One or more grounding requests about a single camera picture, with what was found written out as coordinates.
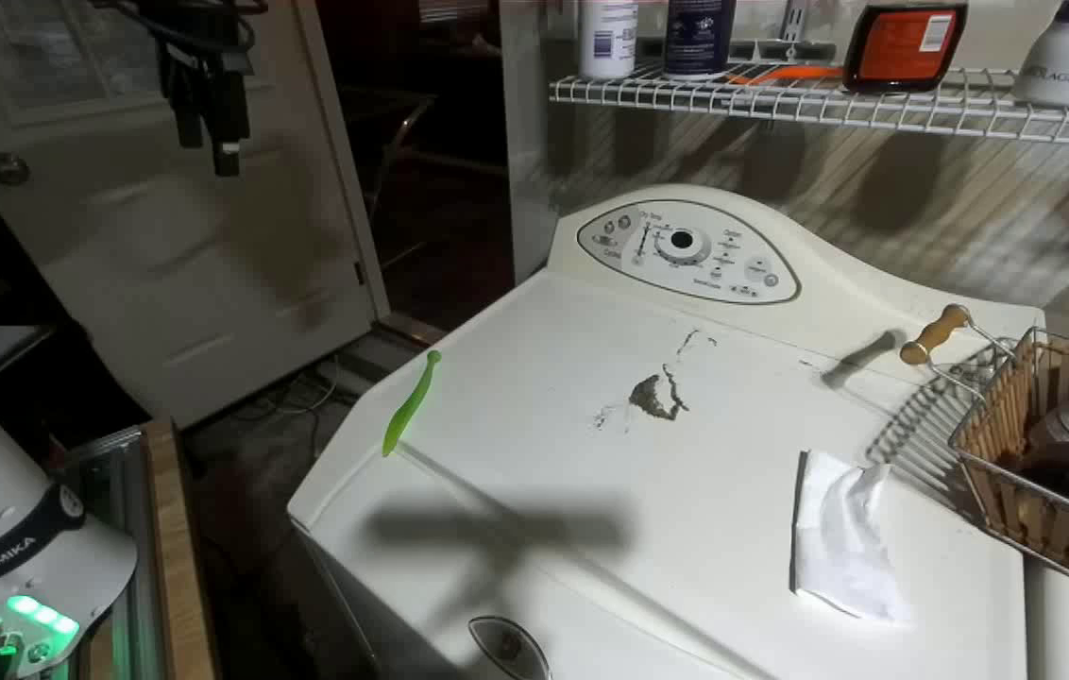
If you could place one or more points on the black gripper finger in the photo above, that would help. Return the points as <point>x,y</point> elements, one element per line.
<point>229,158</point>

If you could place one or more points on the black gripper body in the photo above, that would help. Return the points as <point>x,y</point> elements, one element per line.
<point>203,62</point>

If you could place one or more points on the white napkin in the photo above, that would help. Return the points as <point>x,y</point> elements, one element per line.
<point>836,550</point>

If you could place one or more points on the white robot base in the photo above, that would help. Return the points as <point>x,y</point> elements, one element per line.
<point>58,567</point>

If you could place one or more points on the white washing machine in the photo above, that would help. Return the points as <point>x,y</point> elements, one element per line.
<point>539,527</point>

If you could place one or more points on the white door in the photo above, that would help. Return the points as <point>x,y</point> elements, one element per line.
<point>193,290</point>

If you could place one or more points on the green plastic strip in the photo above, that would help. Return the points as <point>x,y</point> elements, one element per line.
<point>408,405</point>

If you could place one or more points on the white lotion bottle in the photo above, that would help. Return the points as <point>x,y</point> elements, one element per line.
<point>605,38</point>

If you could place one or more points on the wooden board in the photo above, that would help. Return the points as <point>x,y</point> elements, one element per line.
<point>190,653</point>

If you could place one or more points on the dirt pile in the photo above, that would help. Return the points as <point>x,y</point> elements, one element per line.
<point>659,393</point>

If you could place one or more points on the dark blue bottle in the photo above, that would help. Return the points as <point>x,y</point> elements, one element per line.
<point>698,35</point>

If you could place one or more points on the orange box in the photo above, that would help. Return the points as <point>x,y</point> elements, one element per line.
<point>904,46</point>

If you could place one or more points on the wicker basket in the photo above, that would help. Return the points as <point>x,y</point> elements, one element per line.
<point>1023,494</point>

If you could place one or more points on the wooden handled tool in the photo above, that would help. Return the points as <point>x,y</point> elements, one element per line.
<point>908,348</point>

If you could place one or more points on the wire rack tray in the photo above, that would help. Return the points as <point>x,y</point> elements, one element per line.
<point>921,436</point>

